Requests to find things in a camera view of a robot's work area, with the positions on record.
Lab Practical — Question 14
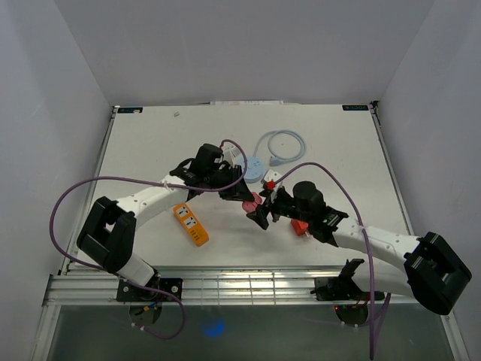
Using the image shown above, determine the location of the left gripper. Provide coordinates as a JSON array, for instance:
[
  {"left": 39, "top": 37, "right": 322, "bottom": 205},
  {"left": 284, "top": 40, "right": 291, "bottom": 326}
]
[{"left": 204, "top": 164, "right": 254, "bottom": 202}]

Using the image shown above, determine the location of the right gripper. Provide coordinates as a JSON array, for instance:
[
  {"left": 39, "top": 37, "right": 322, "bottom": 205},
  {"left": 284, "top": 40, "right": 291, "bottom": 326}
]
[{"left": 246, "top": 186, "right": 311, "bottom": 230}]

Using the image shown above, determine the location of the pink plug adapter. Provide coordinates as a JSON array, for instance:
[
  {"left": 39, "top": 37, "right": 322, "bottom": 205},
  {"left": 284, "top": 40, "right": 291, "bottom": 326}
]
[{"left": 242, "top": 192, "right": 263, "bottom": 214}]

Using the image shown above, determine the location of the round blue power socket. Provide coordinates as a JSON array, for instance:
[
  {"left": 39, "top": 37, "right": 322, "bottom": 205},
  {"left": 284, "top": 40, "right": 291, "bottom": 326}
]
[{"left": 244, "top": 156, "right": 266, "bottom": 184}]

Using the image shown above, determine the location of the red cube socket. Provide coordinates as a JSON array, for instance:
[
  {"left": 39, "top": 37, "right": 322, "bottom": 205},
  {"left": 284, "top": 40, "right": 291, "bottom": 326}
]
[{"left": 290, "top": 219, "right": 309, "bottom": 237}]

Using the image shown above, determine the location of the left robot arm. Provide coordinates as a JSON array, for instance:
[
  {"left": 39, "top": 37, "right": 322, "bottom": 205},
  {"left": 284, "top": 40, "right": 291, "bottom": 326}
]
[{"left": 77, "top": 144, "right": 254, "bottom": 301}]

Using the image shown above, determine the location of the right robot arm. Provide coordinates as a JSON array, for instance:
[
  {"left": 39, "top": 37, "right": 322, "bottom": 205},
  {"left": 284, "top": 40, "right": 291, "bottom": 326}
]
[{"left": 244, "top": 181, "right": 472, "bottom": 315}]

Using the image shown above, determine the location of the orange power strip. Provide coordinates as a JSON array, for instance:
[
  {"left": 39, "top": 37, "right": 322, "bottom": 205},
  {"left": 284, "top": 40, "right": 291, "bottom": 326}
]
[{"left": 173, "top": 203, "right": 210, "bottom": 247}]

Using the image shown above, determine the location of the right blue corner label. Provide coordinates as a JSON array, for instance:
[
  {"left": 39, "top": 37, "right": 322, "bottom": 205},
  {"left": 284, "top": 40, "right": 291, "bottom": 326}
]
[{"left": 342, "top": 105, "right": 369, "bottom": 111}]

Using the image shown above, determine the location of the blue corner label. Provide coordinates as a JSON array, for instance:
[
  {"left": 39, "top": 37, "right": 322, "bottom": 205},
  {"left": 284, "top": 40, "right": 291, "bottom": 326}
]
[
  {"left": 117, "top": 107, "right": 143, "bottom": 114},
  {"left": 342, "top": 105, "right": 369, "bottom": 111}
]

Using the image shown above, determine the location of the left blue corner label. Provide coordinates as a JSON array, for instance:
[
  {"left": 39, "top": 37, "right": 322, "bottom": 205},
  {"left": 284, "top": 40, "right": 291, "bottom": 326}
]
[{"left": 117, "top": 107, "right": 143, "bottom": 114}]

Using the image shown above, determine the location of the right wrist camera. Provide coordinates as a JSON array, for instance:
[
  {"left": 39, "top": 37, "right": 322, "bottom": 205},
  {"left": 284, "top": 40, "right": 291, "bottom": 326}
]
[{"left": 261, "top": 168, "right": 283, "bottom": 191}]

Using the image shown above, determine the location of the light blue cord with plug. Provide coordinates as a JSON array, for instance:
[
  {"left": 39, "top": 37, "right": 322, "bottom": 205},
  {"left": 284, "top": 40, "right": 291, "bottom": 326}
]
[{"left": 253, "top": 129, "right": 307, "bottom": 167}]

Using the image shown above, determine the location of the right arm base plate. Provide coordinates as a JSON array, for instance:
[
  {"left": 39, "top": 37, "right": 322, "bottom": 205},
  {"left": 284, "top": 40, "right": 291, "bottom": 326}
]
[{"left": 310, "top": 277, "right": 370, "bottom": 301}]

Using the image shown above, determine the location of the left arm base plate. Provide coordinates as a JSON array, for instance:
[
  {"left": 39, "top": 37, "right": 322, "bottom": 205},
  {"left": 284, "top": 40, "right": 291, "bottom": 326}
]
[{"left": 116, "top": 278, "right": 183, "bottom": 302}]

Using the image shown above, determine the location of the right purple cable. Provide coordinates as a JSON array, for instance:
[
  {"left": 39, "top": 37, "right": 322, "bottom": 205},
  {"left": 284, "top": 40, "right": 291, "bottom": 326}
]
[{"left": 276, "top": 162, "right": 392, "bottom": 360}]

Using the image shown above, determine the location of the aluminium frame rail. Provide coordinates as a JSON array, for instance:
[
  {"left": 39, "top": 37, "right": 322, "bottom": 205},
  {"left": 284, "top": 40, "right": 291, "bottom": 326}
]
[{"left": 43, "top": 271, "right": 450, "bottom": 308}]

